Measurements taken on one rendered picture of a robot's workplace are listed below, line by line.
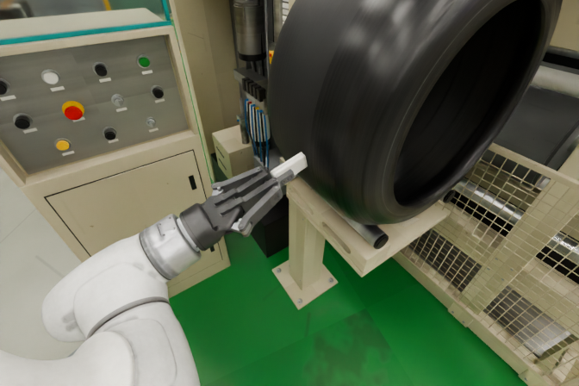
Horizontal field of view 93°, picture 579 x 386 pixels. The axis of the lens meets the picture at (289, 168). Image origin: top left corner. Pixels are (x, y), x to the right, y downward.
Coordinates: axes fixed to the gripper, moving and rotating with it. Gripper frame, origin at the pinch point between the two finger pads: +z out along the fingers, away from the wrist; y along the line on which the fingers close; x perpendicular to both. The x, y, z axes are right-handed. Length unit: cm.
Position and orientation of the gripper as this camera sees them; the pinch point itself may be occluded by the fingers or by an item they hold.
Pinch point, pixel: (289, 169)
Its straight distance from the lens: 50.7
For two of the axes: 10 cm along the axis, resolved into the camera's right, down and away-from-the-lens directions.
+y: -5.5, -5.2, 6.5
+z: 8.1, -5.3, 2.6
